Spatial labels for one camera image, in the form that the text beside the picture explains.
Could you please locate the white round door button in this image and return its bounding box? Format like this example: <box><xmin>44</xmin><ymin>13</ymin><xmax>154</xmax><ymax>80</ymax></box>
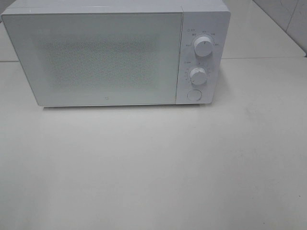
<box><xmin>187</xmin><ymin>90</ymin><xmax>202</xmax><ymax>102</ymax></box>

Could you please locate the white timer knob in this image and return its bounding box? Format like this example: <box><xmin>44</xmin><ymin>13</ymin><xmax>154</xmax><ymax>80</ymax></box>
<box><xmin>189</xmin><ymin>67</ymin><xmax>208</xmax><ymax>85</ymax></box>

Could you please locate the white microwave door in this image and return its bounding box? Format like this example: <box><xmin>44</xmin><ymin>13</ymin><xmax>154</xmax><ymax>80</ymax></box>
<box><xmin>3</xmin><ymin>13</ymin><xmax>182</xmax><ymax>107</ymax></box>

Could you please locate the white upper power knob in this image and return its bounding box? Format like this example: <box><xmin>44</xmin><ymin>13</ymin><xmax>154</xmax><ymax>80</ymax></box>
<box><xmin>193</xmin><ymin>34</ymin><xmax>213</xmax><ymax>57</ymax></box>

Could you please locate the white microwave oven body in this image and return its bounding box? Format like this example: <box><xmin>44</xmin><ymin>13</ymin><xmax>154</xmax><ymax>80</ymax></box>
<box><xmin>1</xmin><ymin>0</ymin><xmax>231</xmax><ymax>106</ymax></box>

